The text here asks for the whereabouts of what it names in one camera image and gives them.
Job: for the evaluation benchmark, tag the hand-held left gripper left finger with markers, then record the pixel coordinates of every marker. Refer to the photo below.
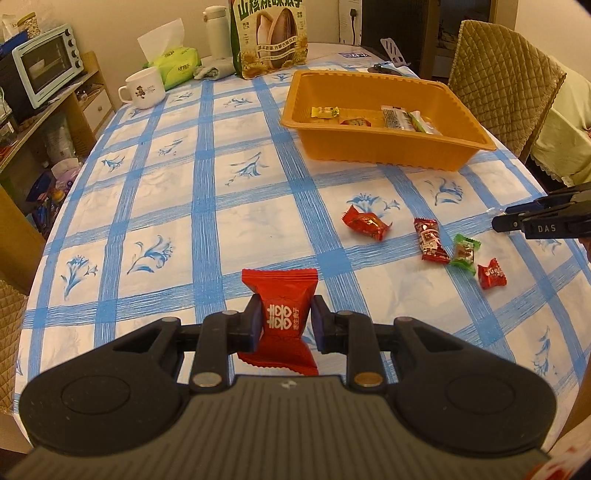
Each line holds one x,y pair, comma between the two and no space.
253,323

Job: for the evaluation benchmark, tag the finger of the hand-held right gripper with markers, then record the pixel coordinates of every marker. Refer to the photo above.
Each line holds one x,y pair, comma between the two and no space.
549,203
508,225

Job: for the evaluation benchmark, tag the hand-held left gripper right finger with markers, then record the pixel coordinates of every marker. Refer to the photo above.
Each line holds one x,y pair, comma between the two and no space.
318,325

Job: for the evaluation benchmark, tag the red packet white characters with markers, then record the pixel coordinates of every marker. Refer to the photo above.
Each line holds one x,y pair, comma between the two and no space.
279,286

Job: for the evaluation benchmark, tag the small red candy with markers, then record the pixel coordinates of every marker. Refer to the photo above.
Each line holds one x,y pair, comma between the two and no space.
491,273

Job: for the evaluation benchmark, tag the green candy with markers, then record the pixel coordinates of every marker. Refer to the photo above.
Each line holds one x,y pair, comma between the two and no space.
464,254

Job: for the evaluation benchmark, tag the maroon candy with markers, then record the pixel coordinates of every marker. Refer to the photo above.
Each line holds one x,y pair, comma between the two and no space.
429,240

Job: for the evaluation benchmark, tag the red twisted candy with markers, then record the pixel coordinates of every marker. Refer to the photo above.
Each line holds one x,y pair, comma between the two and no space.
364,224

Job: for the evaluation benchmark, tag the clear packet black filling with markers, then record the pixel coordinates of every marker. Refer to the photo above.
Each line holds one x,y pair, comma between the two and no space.
393,117

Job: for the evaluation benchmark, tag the orange plastic tray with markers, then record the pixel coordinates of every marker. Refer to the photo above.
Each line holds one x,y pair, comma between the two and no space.
369,147

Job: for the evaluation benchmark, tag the red packet beige picture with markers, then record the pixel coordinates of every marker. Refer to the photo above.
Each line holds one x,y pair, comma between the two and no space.
355,122

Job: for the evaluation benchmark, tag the yellow candy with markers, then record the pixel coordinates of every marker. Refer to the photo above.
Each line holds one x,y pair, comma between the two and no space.
324,112

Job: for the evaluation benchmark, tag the yellow-green covered furniture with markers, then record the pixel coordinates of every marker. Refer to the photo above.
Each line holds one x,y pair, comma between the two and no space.
568,134

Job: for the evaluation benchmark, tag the beige quilted chair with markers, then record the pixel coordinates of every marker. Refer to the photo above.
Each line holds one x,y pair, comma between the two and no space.
9,332
503,78

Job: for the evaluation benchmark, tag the blue checked tablecloth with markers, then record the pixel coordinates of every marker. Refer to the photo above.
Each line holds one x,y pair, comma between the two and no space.
161,207

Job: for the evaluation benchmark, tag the grey phone stand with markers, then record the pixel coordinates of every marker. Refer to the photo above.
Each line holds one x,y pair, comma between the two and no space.
392,50

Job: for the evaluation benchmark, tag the black refrigerator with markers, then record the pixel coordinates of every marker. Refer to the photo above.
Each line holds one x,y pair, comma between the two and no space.
406,23

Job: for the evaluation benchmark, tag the blue card box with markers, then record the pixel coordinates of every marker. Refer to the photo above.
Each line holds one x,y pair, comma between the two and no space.
355,54

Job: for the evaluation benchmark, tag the person's patterned clothing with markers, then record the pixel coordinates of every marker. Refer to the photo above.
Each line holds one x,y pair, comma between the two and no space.
568,457

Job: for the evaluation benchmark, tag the grey cloth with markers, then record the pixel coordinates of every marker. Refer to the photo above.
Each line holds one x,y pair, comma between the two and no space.
214,71

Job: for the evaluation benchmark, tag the white mug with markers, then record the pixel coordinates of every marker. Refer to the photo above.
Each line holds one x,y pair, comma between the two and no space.
145,90

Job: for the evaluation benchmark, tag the white drawer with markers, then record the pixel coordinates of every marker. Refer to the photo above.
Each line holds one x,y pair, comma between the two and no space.
99,108

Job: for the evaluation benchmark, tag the green tissue pack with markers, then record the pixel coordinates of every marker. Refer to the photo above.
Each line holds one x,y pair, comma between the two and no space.
178,64

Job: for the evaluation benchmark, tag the sunflower seed bag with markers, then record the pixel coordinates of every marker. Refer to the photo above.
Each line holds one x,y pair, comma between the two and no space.
270,41

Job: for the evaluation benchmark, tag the wooden shelf unit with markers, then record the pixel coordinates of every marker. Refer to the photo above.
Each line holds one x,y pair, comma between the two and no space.
99,74

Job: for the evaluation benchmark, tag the white thermos bottle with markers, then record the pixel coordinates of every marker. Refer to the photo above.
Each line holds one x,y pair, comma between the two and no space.
214,32

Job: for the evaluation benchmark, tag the light blue toaster oven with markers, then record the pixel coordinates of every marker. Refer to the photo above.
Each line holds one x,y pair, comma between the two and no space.
44,64

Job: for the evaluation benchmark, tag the jar of nuts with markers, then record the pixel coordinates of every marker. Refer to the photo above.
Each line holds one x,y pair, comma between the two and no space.
32,23

